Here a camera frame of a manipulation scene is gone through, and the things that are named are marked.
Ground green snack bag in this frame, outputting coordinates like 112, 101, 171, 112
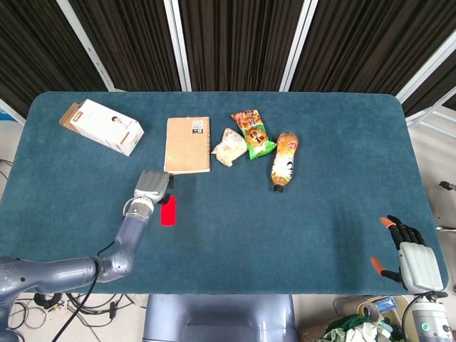
230, 109, 277, 161

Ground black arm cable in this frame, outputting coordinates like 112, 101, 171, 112
52, 240, 118, 342

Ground brown spiral notebook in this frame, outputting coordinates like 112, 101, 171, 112
163, 116, 212, 176

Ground clear bag of bread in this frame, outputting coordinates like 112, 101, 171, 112
210, 128, 248, 167

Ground blue table cloth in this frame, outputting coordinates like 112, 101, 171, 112
0, 90, 450, 296

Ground black floor cables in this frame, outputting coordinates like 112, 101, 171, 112
6, 291, 147, 332

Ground box of clutter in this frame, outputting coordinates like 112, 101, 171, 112
298, 294, 414, 342

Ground white cardboard box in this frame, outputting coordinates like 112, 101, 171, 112
58, 98, 145, 157

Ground red card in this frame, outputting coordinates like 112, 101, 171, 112
160, 195, 178, 227

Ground orange drink bottle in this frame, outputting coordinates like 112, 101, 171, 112
270, 130, 300, 195

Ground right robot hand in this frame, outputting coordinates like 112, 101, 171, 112
370, 214, 445, 296

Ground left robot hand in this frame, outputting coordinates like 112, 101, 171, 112
133, 169, 175, 206

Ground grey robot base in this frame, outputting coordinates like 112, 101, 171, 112
142, 294, 297, 342

